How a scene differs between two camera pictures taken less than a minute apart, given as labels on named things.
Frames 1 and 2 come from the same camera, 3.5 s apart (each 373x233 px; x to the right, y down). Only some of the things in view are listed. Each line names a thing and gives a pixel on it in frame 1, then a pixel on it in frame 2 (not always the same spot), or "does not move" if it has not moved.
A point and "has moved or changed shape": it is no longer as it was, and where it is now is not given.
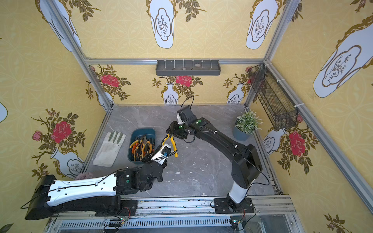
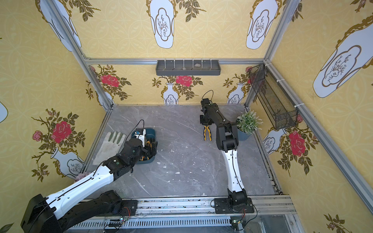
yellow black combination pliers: x=175 y=147 has moved or changed shape
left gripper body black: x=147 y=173 to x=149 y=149
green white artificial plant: x=248 y=122 does not move
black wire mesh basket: x=282 y=113 does not move
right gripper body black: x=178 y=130 to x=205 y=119
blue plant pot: x=239 y=134 does not move
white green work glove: x=109 y=148 does not move
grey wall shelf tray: x=188 y=67 does not move
